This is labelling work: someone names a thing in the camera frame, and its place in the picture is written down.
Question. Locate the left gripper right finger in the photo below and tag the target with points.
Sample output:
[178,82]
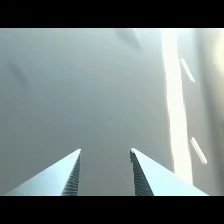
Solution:
[156,181]

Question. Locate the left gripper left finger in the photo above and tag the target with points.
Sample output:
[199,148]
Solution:
[56,178]

